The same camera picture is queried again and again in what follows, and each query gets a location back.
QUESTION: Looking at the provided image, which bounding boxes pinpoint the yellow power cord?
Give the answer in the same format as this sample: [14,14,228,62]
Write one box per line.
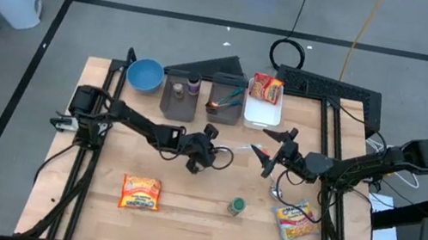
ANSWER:
[338,0,387,87]

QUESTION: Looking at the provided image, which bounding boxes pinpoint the green lid spice jar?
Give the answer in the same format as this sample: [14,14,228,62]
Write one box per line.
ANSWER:
[225,195,248,218]

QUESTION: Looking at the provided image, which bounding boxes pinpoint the grey translucent bin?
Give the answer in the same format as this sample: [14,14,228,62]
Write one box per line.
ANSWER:
[157,66,204,125]
[204,70,249,128]

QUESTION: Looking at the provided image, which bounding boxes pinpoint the red ramen noodle packet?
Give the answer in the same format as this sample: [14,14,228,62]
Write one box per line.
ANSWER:
[248,71,286,107]

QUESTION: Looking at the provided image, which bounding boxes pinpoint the blue bowl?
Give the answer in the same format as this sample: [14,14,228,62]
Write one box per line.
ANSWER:
[124,55,168,95]

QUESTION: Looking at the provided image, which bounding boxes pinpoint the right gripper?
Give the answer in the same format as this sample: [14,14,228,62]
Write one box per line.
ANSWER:
[245,121,328,189]

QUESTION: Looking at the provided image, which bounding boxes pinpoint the orange ramen noodle packet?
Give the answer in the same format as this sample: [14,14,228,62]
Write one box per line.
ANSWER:
[117,172,165,215]

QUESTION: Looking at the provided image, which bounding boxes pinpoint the purple label bottle black cap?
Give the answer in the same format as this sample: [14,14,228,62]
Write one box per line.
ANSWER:
[185,75,203,97]

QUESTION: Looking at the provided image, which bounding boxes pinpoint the white paper sheet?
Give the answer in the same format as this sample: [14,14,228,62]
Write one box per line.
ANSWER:
[361,192,407,240]

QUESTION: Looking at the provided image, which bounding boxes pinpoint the black aluminium table frame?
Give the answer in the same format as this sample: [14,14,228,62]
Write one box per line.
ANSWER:
[19,34,409,240]

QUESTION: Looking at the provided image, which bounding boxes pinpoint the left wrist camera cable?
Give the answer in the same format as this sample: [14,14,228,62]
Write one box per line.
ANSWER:
[205,143,236,174]

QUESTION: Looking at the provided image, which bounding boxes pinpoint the iridescent purple spoon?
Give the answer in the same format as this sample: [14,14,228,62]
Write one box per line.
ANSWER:
[204,94,244,119]

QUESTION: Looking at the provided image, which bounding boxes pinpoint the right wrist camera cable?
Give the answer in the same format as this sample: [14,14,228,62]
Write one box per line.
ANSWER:
[269,168,334,227]

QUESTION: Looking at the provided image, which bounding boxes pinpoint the blue yellow ramen noodle packet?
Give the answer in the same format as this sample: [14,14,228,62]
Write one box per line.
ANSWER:
[266,193,326,240]

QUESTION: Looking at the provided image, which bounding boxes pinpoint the coiled black floor cable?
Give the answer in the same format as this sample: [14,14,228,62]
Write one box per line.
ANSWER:
[266,35,309,76]

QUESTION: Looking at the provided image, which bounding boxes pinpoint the white plastic bin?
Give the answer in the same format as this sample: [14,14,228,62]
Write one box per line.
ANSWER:
[240,76,288,134]

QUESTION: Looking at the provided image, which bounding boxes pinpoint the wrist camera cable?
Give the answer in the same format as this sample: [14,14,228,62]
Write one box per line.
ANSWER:
[205,143,236,174]
[269,168,334,227]

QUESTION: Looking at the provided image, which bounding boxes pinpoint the black hanging cord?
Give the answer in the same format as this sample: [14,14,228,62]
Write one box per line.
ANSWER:
[289,0,312,44]

